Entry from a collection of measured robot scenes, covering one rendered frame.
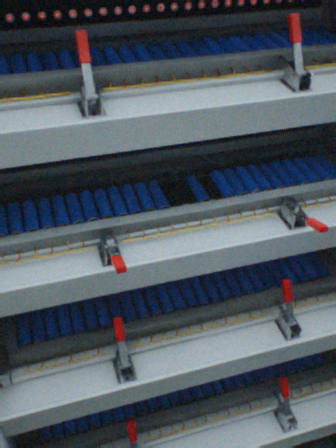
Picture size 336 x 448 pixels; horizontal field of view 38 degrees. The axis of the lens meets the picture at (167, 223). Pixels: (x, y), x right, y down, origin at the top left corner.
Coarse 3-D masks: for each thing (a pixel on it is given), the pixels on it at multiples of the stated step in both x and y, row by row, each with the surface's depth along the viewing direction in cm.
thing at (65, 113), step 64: (0, 0) 63; (64, 0) 65; (128, 0) 67; (192, 0) 70; (256, 0) 73; (320, 0) 76; (0, 64) 61; (64, 64) 63; (128, 64) 62; (192, 64) 63; (256, 64) 66; (320, 64) 69; (0, 128) 54; (64, 128) 55; (128, 128) 57; (192, 128) 60; (256, 128) 63
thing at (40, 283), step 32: (96, 160) 74; (128, 160) 76; (224, 224) 70; (256, 224) 70; (64, 256) 64; (96, 256) 64; (128, 256) 65; (160, 256) 65; (192, 256) 66; (224, 256) 68; (256, 256) 70; (0, 288) 60; (32, 288) 60; (64, 288) 62; (96, 288) 64; (128, 288) 66
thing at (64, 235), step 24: (264, 192) 72; (288, 192) 72; (312, 192) 73; (120, 216) 67; (144, 216) 67; (168, 216) 67; (192, 216) 69; (216, 216) 70; (0, 240) 63; (24, 240) 63; (48, 240) 64; (72, 240) 65; (0, 264) 62
